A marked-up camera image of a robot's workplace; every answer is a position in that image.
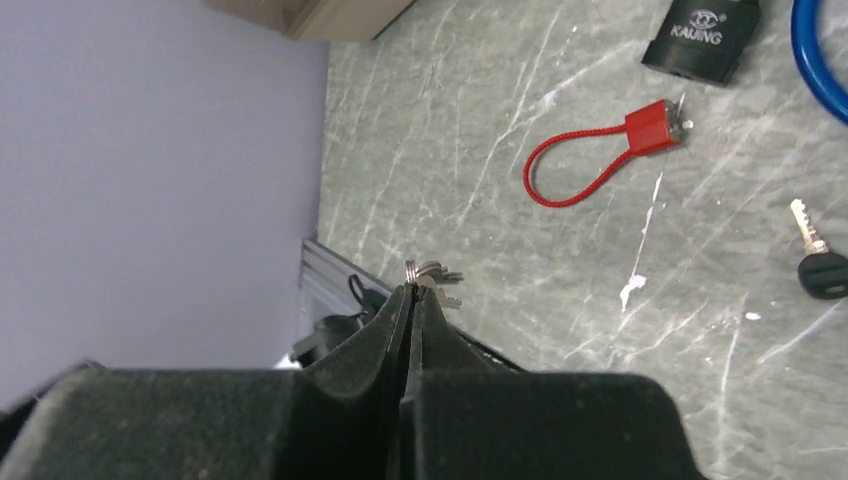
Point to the black headed key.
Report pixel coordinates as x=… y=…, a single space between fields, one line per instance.
x=822 y=273

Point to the red cable lock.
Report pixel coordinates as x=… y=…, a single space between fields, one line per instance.
x=656 y=128

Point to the silver key bunch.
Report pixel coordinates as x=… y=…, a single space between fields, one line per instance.
x=433 y=275

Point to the blue cable lock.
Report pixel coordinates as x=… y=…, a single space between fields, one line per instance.
x=810 y=61

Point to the black padlock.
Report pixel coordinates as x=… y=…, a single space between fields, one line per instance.
x=703 y=40

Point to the brown translucent tool box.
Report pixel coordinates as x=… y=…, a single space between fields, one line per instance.
x=325 y=20

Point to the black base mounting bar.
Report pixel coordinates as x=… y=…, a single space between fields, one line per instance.
x=430 y=343

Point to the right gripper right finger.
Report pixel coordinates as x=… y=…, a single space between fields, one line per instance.
x=502 y=424

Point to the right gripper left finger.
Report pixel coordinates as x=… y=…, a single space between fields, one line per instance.
x=335 y=419

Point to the aluminium frame rail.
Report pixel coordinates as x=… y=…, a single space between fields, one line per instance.
x=323 y=285

